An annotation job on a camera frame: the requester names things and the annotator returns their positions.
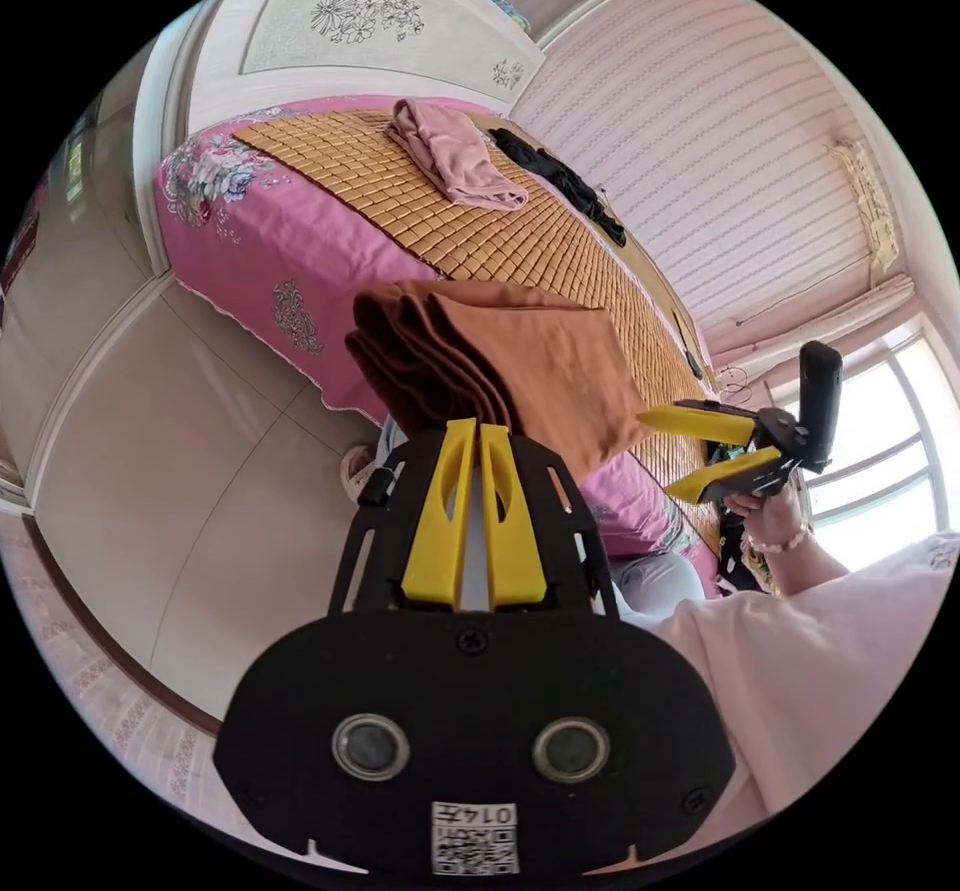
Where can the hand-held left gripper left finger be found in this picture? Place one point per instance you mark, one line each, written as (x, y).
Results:
(437, 523)

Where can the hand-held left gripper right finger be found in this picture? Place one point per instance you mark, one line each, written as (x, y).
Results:
(514, 538)

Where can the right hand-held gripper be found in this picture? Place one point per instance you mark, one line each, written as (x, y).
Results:
(784, 437)

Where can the brown long pants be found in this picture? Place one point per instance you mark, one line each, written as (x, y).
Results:
(525, 358)

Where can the person's right forearm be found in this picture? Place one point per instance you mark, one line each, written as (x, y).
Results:
(799, 561)

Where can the person's right hand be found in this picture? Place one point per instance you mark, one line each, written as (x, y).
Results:
(772, 512)

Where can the window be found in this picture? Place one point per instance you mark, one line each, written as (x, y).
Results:
(885, 411)

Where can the person's body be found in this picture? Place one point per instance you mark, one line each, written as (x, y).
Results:
(825, 673)

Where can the bed with pink sheet and mat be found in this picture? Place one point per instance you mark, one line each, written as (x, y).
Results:
(300, 246)

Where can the black garment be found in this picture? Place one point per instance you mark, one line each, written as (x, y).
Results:
(555, 175)

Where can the pink garment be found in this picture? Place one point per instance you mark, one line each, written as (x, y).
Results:
(465, 148)

